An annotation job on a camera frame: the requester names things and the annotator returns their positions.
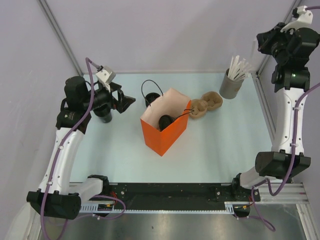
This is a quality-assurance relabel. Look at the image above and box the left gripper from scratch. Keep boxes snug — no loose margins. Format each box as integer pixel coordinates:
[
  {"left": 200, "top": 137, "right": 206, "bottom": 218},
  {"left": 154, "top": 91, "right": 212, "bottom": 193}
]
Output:
[{"left": 82, "top": 81, "right": 135, "bottom": 113}]

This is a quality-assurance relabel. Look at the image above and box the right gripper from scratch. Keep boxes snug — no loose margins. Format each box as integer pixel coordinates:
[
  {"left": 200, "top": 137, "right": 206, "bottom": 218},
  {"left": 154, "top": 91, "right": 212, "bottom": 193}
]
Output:
[{"left": 256, "top": 22, "right": 298, "bottom": 64}]

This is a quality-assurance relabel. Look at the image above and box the black plastic cup lid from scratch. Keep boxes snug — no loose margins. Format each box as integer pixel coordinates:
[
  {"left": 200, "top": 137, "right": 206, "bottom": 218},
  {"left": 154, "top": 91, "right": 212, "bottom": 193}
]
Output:
[{"left": 158, "top": 114, "right": 176, "bottom": 130}]

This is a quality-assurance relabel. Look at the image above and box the dark takeout coffee cup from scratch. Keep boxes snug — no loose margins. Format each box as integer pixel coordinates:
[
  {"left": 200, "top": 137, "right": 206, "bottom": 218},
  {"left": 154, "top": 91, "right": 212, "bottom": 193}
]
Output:
[{"left": 157, "top": 114, "right": 176, "bottom": 131}]

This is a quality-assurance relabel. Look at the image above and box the orange paper bag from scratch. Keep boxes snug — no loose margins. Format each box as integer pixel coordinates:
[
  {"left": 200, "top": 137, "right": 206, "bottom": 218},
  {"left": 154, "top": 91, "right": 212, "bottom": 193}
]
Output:
[{"left": 140, "top": 88, "right": 191, "bottom": 157}]

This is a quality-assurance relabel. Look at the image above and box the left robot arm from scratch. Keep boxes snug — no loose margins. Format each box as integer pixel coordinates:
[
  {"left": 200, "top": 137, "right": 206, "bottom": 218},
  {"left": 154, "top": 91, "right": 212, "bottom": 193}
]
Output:
[{"left": 26, "top": 76, "right": 136, "bottom": 220}]

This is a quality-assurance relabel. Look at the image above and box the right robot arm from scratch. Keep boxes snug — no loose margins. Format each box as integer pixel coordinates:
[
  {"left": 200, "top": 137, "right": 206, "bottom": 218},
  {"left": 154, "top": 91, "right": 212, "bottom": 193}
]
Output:
[{"left": 230, "top": 22, "right": 320, "bottom": 201}]

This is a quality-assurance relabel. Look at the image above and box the white straws bundle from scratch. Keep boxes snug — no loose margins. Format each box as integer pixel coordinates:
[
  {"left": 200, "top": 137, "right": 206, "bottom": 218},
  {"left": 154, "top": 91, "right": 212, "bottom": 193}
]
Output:
[{"left": 227, "top": 55, "right": 253, "bottom": 82}]

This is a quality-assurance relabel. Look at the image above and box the grey straw holder cup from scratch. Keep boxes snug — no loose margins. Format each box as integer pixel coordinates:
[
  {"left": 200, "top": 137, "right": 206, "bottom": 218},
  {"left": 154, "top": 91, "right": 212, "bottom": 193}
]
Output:
[{"left": 219, "top": 68, "right": 244, "bottom": 100}]

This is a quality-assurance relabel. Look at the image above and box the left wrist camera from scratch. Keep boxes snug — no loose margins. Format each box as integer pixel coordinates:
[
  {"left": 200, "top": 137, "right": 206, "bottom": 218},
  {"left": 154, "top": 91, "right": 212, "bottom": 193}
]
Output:
[{"left": 95, "top": 66, "right": 116, "bottom": 93}]

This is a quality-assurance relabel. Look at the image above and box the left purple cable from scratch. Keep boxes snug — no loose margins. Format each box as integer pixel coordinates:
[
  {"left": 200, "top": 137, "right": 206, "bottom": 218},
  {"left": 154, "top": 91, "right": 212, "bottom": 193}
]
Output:
[{"left": 39, "top": 57, "right": 127, "bottom": 240}]

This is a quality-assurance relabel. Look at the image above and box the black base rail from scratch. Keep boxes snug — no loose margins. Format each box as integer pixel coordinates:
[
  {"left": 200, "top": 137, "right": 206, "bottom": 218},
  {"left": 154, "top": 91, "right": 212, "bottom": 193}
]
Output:
[{"left": 101, "top": 182, "right": 252, "bottom": 211}]

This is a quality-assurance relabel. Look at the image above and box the white cable duct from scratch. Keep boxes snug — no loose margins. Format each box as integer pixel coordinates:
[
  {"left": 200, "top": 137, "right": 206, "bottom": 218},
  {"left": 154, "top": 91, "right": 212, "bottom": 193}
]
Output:
[{"left": 79, "top": 201, "right": 237, "bottom": 215}]

